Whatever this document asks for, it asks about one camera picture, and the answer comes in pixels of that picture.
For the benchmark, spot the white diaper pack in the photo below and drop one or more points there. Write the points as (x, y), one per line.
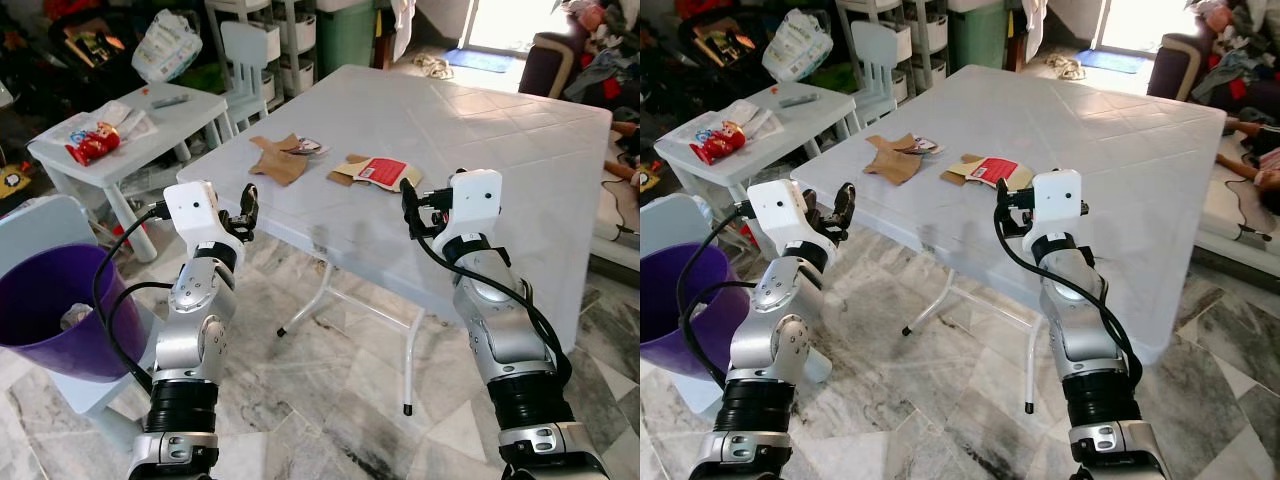
(168, 45)
(798, 45)

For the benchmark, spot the lying child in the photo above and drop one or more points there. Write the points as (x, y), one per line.
(1250, 130)
(625, 129)

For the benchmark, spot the pink stuffed toy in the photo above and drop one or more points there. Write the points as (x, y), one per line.
(585, 15)
(1215, 15)

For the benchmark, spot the white mattress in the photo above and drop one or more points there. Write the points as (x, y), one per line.
(1225, 215)
(615, 215)

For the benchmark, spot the purple plastic bin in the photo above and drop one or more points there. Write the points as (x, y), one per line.
(40, 340)
(665, 330)

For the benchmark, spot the kraft pouch with red label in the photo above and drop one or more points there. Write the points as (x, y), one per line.
(990, 170)
(380, 170)

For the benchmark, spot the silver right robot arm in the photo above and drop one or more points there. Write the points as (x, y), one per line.
(1085, 330)
(505, 330)

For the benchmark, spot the white child's chair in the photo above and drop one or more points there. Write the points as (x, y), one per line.
(243, 45)
(875, 45)

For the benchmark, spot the green rubbish bin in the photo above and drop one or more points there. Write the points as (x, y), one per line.
(978, 35)
(345, 35)

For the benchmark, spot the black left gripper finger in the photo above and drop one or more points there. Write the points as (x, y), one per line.
(828, 205)
(846, 200)
(230, 205)
(250, 202)

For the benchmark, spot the brown cardboard piece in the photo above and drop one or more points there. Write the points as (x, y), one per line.
(893, 162)
(278, 162)

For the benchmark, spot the beige sandals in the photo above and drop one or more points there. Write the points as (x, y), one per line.
(435, 67)
(1066, 68)

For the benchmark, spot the white drawer tower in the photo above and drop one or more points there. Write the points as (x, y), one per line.
(295, 30)
(925, 30)

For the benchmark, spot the small white plastic table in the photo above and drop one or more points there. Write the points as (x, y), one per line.
(195, 112)
(805, 125)

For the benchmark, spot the blue door mat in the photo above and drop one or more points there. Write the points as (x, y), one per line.
(1112, 61)
(482, 60)

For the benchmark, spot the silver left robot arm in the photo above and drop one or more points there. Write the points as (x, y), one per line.
(775, 330)
(195, 330)

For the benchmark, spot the small printed wrapper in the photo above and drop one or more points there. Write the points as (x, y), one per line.
(312, 147)
(928, 147)

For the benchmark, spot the red snack pack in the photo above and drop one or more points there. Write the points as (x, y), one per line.
(718, 145)
(92, 145)

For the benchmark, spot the pale blue plastic chair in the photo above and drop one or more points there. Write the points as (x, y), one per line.
(670, 215)
(40, 220)

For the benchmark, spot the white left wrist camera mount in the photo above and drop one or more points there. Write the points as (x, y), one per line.
(780, 210)
(195, 210)

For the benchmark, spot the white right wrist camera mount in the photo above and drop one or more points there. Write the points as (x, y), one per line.
(1060, 200)
(475, 200)

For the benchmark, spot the white plastic bag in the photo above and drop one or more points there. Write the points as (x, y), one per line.
(132, 115)
(760, 112)

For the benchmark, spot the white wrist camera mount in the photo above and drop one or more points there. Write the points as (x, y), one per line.
(195, 210)
(475, 200)
(780, 210)
(1060, 200)

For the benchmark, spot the purple armchair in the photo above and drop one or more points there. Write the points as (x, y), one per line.
(1170, 70)
(545, 70)

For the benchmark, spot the grey clothes pile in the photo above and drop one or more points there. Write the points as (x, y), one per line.
(1235, 75)
(605, 72)

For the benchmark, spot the large white folding table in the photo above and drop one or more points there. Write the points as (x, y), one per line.
(1080, 140)
(450, 150)

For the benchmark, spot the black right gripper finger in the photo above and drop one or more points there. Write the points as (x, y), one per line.
(1001, 205)
(408, 205)

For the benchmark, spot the grey remote control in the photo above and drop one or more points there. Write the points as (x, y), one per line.
(170, 101)
(800, 100)

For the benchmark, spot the green plastic item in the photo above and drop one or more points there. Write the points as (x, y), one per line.
(200, 78)
(832, 76)

